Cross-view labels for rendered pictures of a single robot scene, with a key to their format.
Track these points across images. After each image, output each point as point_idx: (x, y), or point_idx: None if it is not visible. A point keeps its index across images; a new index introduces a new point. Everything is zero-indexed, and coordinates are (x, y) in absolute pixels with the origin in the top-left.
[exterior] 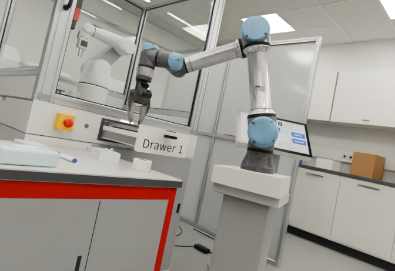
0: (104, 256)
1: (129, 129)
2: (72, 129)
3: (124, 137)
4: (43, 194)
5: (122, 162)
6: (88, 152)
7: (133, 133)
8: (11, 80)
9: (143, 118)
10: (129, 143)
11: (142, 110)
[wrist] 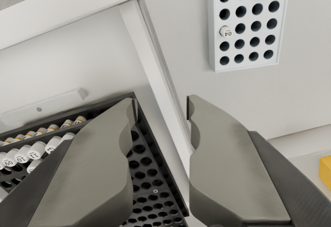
0: None
1: (155, 165)
2: (324, 161)
3: (179, 106)
4: None
5: (183, 2)
6: (243, 119)
7: (158, 64)
8: None
9: (98, 115)
10: (164, 58)
11: (109, 162)
